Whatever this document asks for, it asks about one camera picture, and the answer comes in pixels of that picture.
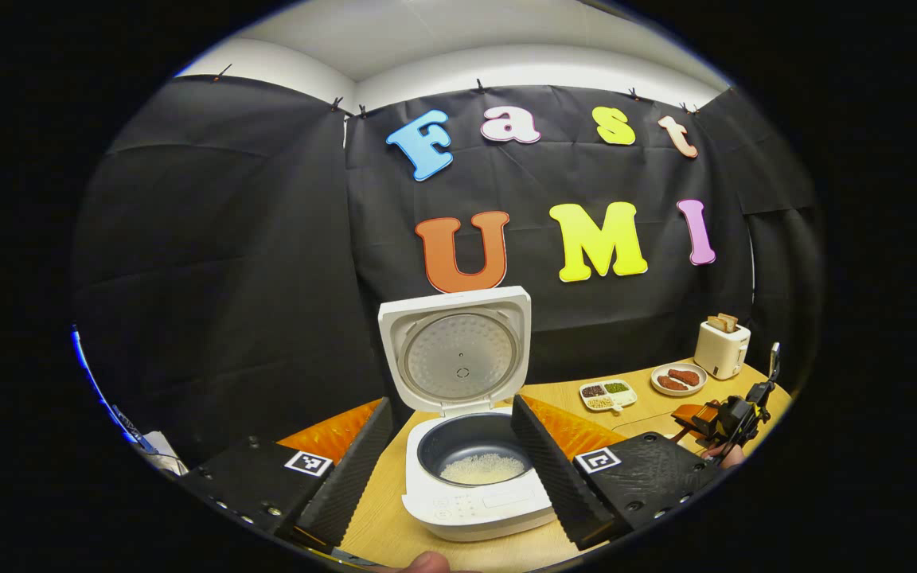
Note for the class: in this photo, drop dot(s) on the white rice cooker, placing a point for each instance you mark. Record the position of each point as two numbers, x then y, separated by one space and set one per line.
458 350

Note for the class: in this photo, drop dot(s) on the white flat object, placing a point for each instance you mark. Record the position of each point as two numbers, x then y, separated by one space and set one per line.
162 454

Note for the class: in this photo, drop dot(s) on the toasted bread slice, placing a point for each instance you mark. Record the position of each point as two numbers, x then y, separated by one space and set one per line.
729 321
717 324

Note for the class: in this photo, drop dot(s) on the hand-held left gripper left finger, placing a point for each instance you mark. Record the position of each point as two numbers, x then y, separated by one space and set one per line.
347 477

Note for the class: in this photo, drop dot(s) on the black backdrop cloth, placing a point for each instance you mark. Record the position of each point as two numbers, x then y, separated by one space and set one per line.
212 263

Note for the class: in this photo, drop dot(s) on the white round plate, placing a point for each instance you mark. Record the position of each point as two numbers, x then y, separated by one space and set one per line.
677 392

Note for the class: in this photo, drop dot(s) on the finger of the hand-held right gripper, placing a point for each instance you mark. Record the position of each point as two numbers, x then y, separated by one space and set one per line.
693 415

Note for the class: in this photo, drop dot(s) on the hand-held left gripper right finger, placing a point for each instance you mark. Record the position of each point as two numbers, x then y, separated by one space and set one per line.
554 469

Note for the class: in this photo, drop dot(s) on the white divided grain dish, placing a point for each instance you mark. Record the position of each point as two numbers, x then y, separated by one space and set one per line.
608 395

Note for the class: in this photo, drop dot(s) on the white toaster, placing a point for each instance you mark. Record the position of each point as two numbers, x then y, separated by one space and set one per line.
721 354

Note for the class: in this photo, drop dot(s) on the white rice grains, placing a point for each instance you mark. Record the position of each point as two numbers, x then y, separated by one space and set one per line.
482 471

